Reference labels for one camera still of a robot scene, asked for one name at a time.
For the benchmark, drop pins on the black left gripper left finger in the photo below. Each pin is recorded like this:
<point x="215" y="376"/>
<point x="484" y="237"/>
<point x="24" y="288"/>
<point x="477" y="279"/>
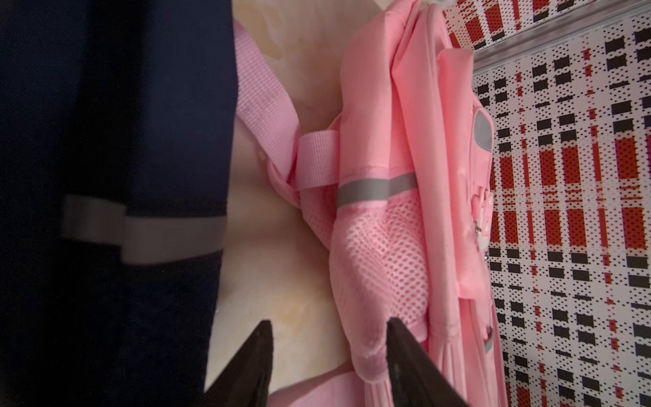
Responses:
<point x="245" y="380"/>

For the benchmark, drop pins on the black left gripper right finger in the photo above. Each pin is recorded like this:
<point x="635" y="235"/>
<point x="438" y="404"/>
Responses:
<point x="415" y="380"/>

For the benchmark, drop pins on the pink school backpack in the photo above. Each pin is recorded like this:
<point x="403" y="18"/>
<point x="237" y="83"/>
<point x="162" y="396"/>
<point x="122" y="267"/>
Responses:
<point x="398" y="189"/>

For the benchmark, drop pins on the navy blue backpack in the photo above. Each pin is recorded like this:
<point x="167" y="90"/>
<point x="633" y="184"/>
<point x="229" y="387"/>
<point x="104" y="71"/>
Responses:
<point x="117" y="121"/>

